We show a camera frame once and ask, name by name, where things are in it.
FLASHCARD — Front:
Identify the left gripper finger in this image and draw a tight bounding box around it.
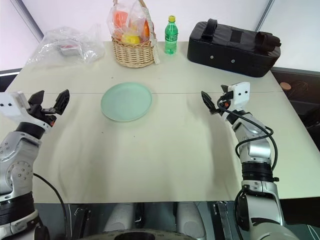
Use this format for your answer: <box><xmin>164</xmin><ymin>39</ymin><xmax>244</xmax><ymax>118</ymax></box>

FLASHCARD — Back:
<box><xmin>52</xmin><ymin>89</ymin><xmax>71</xmax><ymax>116</ymax></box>
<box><xmin>27</xmin><ymin>90</ymin><xmax>46</xmax><ymax>109</ymax></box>

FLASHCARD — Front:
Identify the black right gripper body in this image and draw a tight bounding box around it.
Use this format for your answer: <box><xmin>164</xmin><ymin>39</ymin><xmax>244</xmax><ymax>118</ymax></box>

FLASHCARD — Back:
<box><xmin>215</xmin><ymin>90</ymin><xmax>235</xmax><ymax>117</ymax></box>

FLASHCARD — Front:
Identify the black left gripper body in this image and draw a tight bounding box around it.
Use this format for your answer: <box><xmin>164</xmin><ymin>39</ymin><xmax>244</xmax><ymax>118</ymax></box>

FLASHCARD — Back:
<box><xmin>26</xmin><ymin>104</ymin><xmax>58</xmax><ymax>129</ymax></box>

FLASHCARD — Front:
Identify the pale green round plate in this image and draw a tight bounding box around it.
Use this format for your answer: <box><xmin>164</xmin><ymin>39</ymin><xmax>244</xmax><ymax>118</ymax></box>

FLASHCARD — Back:
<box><xmin>100</xmin><ymin>82</ymin><xmax>153</xmax><ymax>123</ymax></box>

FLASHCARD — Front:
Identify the clear plastic fruit bag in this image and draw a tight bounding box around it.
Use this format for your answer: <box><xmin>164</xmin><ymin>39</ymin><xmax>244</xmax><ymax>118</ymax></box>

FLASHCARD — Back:
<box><xmin>107</xmin><ymin>0</ymin><xmax>155</xmax><ymax>45</ymax></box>

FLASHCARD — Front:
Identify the orange object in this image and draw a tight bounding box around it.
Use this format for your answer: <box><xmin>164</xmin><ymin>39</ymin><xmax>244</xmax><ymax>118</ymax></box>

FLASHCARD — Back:
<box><xmin>141</xmin><ymin>19</ymin><xmax>151</xmax><ymax>39</ymax></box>

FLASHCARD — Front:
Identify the pink object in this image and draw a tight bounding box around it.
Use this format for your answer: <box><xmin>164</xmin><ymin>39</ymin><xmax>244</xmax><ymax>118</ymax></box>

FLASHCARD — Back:
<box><xmin>113</xmin><ymin>10</ymin><xmax>130</xmax><ymax>26</ymax></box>

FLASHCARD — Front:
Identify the black padded case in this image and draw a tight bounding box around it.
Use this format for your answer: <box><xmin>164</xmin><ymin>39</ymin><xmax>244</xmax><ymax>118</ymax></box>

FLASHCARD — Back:
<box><xmin>186</xmin><ymin>18</ymin><xmax>283</xmax><ymax>79</ymax></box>

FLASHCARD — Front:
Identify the small grey red box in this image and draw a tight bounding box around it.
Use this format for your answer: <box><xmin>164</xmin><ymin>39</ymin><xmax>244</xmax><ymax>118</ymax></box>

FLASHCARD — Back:
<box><xmin>58</xmin><ymin>43</ymin><xmax>80</xmax><ymax>57</ymax></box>

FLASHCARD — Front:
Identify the brown round disc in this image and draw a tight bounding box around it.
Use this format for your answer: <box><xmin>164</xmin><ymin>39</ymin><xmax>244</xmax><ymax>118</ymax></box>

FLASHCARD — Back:
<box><xmin>279</xmin><ymin>80</ymin><xmax>294</xmax><ymax>91</ymax></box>

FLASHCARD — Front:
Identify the crumpled clear plastic bag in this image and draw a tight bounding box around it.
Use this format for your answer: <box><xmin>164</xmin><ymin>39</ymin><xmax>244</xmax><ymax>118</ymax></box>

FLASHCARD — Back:
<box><xmin>25</xmin><ymin>23</ymin><xmax>106</xmax><ymax>66</ymax></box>

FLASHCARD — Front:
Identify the cream tablecloth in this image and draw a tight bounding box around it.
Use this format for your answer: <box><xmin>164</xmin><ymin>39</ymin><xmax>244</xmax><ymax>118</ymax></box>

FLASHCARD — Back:
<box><xmin>4</xmin><ymin>40</ymin><xmax>320</xmax><ymax>204</ymax></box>

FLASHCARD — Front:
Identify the green plastic bottle yellow cap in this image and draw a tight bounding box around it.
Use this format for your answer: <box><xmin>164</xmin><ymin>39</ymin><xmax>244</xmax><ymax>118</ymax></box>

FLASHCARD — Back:
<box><xmin>164</xmin><ymin>15</ymin><xmax>179</xmax><ymax>56</ymax></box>

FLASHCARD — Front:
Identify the black side table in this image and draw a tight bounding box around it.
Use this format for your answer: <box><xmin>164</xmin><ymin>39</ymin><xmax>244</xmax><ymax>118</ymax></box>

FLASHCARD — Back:
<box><xmin>270</xmin><ymin>66</ymin><xmax>320</xmax><ymax>152</ymax></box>

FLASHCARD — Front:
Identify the woven wicker basket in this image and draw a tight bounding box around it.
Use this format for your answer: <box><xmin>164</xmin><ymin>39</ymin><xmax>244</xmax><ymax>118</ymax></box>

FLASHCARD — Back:
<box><xmin>110</xmin><ymin>0</ymin><xmax>158</xmax><ymax>69</ymax></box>

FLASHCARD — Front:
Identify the yellow lemon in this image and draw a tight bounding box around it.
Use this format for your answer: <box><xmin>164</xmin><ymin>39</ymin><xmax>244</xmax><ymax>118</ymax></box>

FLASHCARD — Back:
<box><xmin>121</xmin><ymin>33</ymin><xmax>141</xmax><ymax>45</ymax></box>

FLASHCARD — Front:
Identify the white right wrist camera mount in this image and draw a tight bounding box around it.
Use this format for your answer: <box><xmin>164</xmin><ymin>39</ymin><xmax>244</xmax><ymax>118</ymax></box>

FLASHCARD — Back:
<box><xmin>228</xmin><ymin>81</ymin><xmax>251</xmax><ymax>111</ymax></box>

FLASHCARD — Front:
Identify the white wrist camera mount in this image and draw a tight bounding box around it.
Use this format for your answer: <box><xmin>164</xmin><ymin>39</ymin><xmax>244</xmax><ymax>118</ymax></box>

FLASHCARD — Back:
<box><xmin>228</xmin><ymin>81</ymin><xmax>251</xmax><ymax>111</ymax></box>
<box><xmin>0</xmin><ymin>91</ymin><xmax>31</xmax><ymax>125</ymax></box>

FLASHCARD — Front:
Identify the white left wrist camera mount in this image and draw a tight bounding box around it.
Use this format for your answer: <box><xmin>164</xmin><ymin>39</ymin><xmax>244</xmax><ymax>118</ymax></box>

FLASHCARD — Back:
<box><xmin>0</xmin><ymin>91</ymin><xmax>31</xmax><ymax>125</ymax></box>

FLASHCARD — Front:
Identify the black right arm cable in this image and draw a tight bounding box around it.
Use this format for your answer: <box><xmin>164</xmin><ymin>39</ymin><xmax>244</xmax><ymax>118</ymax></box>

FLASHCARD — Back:
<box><xmin>216</xmin><ymin>96</ymin><xmax>280</xmax><ymax>176</ymax></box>

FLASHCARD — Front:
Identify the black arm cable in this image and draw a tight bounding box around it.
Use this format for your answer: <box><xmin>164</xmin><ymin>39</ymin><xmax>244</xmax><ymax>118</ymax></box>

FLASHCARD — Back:
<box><xmin>216</xmin><ymin>96</ymin><xmax>280</xmax><ymax>176</ymax></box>
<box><xmin>31</xmin><ymin>172</ymin><xmax>69</xmax><ymax>240</ymax></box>

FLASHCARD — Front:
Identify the grey metal frame post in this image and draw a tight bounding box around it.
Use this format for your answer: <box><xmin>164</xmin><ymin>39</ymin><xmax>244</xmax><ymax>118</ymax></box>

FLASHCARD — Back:
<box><xmin>9</xmin><ymin>0</ymin><xmax>45</xmax><ymax>42</ymax></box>
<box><xmin>255</xmin><ymin>0</ymin><xmax>275</xmax><ymax>29</ymax></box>

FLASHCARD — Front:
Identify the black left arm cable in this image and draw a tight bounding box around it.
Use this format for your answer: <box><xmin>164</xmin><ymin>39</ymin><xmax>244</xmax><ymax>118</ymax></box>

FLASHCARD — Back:
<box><xmin>31</xmin><ymin>172</ymin><xmax>69</xmax><ymax>240</ymax></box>

